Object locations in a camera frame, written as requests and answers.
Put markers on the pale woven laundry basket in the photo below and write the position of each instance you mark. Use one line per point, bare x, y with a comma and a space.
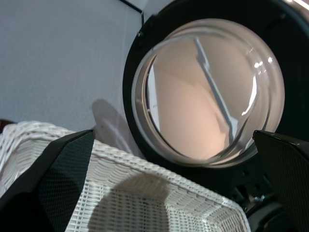
144, 188

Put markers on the round glass washing machine door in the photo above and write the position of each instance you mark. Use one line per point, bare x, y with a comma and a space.
135, 60

